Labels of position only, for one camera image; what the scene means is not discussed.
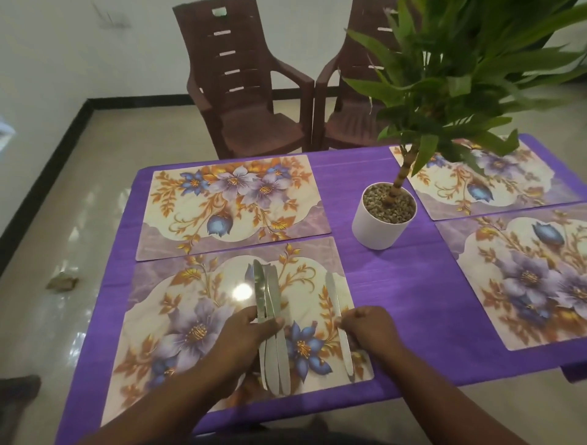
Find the person's right hand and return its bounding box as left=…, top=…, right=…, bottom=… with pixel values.
left=334, top=306, right=407, bottom=363

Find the person's left hand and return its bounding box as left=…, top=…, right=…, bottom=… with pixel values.
left=209, top=304, right=286, bottom=391

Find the floral placemat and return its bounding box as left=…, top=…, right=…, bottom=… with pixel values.
left=135, top=154, right=332, bottom=263
left=100, top=236, right=375, bottom=427
left=435, top=201, right=587, bottom=353
left=389, top=135, right=586, bottom=222

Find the person's right forearm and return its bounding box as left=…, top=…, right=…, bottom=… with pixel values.
left=366, top=344, right=528, bottom=445

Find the person's left forearm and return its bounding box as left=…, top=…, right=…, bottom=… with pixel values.
left=78, top=362, right=248, bottom=445

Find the person's dark clothing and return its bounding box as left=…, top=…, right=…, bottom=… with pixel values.
left=197, top=426, right=386, bottom=445

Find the purple cloth table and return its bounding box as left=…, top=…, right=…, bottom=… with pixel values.
left=54, top=133, right=587, bottom=445

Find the green plant with white pot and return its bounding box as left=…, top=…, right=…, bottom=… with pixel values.
left=341, top=0, right=587, bottom=251

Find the crumpled brown paper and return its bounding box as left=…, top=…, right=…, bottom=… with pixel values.
left=45, top=271, right=79, bottom=293

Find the brown plastic chair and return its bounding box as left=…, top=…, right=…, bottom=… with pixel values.
left=172, top=0, right=316, bottom=160
left=313, top=0, right=423, bottom=151

